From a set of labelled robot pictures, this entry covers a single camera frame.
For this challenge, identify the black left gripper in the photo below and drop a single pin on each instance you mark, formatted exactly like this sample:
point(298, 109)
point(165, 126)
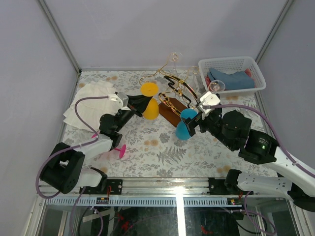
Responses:
point(139, 103)

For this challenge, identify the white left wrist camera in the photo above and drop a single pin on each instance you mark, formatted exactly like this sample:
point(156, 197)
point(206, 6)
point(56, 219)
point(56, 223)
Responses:
point(120, 98)

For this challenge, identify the white cloth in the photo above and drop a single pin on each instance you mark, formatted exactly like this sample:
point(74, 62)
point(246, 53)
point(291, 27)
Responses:
point(91, 110)

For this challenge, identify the gold wire wine glass rack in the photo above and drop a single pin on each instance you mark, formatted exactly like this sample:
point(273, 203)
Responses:
point(178, 95)

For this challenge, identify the aluminium mounting rail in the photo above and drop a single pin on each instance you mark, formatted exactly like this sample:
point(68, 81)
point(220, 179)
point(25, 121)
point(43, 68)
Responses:
point(153, 186)

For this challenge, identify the yellow plastic goblet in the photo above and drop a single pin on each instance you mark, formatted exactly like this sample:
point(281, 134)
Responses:
point(149, 90)

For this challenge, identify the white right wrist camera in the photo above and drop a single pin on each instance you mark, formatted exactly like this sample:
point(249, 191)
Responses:
point(205, 101)

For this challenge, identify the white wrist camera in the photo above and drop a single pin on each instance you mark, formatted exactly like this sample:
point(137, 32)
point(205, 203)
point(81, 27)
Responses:
point(205, 101)
point(120, 98)

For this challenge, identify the white plastic basket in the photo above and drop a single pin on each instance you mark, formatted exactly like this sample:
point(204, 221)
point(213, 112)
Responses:
point(231, 65)

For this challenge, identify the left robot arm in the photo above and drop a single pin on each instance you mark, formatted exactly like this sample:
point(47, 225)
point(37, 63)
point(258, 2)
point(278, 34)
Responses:
point(63, 170)

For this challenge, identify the pink plastic wine glass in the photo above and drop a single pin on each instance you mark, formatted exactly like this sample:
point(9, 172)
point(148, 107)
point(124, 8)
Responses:
point(121, 151)

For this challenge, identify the ribbed clear wine glass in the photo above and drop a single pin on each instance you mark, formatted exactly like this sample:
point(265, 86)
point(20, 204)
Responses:
point(174, 58)

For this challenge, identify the blue cloth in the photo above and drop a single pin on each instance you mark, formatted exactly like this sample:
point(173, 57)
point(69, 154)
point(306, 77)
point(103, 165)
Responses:
point(236, 79)

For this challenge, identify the blue plastic wine glass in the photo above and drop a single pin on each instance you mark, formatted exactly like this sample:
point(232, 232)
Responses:
point(181, 131)

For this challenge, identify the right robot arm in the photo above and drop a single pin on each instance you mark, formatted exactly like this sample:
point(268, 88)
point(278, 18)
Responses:
point(296, 181)

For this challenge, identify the slotted cable duct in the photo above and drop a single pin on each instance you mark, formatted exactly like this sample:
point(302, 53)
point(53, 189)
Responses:
point(143, 201)

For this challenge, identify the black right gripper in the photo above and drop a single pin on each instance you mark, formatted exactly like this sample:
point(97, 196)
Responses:
point(191, 123)

